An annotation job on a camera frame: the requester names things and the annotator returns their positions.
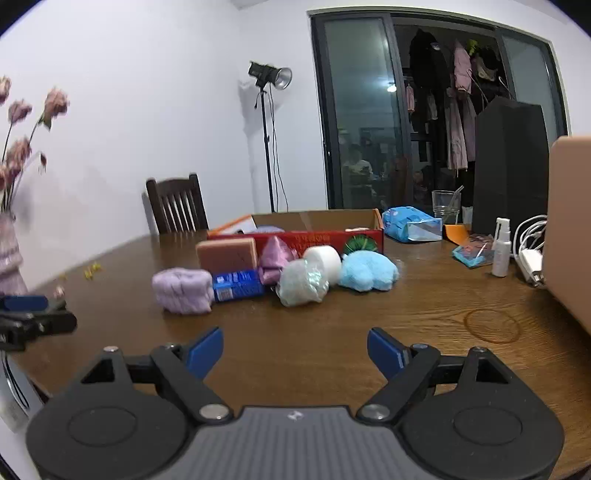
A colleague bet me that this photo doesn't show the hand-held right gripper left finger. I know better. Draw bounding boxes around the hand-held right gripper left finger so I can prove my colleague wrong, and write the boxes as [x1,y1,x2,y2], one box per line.
[81,327,233,426]

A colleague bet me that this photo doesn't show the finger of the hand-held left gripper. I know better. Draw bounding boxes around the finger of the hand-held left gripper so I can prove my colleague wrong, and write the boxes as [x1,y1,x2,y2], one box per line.
[0,294,78,352]

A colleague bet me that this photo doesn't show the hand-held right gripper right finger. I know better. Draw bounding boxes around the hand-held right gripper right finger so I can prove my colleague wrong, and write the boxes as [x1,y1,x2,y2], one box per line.
[358,327,512,424]

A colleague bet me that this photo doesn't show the purple towel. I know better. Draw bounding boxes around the purple towel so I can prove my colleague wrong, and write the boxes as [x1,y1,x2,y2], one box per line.
[152,267,216,315]

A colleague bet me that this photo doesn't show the blue tissue packet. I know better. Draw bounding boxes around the blue tissue packet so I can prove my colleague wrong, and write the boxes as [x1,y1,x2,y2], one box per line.
[212,270,267,304]

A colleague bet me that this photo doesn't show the blue fluffy cloth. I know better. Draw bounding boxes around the blue fluffy cloth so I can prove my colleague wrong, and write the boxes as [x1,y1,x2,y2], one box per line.
[339,252,400,293]

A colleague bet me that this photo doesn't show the pink sponge block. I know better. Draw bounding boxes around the pink sponge block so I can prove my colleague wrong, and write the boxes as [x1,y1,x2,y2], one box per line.
[196,238,258,278]

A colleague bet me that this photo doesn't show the white soft roll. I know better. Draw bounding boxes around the white soft roll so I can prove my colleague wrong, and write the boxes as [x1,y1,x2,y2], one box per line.
[302,246,343,288]

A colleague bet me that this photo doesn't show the red cardboard box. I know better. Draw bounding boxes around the red cardboard box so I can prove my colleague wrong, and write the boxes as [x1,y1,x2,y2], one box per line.
[207,209,385,260]

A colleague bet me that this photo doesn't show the pink ribbed vase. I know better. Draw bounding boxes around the pink ribbed vase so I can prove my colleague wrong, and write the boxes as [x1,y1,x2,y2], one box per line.
[0,211,29,296]

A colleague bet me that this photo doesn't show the blue wet wipes pack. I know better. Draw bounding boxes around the blue wet wipes pack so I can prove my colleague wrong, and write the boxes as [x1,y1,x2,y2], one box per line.
[382,206,444,243]

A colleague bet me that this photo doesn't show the small blue flat packet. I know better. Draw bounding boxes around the small blue flat packet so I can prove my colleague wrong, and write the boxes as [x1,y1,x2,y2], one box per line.
[451,234,497,269]

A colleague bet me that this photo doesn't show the orange paper piece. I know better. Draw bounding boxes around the orange paper piece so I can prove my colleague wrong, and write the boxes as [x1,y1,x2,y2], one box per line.
[443,223,473,246]

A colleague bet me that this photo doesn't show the dark wooden chair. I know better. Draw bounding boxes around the dark wooden chair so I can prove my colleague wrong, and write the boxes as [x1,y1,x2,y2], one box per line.
[146,174,210,235]

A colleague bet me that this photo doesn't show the white spray bottle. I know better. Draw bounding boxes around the white spray bottle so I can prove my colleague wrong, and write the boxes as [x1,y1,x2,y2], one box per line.
[491,218,513,278]

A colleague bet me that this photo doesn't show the clear drinking glass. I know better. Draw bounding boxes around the clear drinking glass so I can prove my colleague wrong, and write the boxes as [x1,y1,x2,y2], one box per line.
[431,187,464,226]

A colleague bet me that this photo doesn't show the dried pink flowers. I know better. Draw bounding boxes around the dried pink flowers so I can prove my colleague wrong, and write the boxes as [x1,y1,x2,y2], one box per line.
[0,76,70,214]

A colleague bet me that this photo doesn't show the tan cardboard box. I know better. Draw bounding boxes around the tan cardboard box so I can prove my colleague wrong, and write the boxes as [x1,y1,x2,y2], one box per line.
[542,135,591,334]

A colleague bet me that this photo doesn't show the long pink hanging coat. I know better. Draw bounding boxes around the long pink hanging coat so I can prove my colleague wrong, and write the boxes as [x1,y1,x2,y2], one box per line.
[444,91,477,171]

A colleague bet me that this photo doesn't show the dark wardrobe with clothes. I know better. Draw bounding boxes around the dark wardrobe with clothes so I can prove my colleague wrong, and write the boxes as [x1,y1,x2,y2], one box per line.
[309,11,570,211]

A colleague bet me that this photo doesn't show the studio light on stand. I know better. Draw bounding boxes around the studio light on stand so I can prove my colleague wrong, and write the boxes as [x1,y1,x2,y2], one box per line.
[248,61,293,213]

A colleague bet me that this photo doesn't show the black hanging coat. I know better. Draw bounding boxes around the black hanging coat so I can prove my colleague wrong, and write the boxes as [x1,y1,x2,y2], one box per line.
[409,28,452,136]

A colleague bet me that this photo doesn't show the pink hanging jacket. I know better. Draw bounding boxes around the pink hanging jacket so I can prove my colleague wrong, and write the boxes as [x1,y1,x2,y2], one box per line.
[452,41,472,93]

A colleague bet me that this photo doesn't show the white charger cable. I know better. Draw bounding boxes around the white charger cable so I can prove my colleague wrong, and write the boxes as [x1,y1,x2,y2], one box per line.
[512,215,549,288]

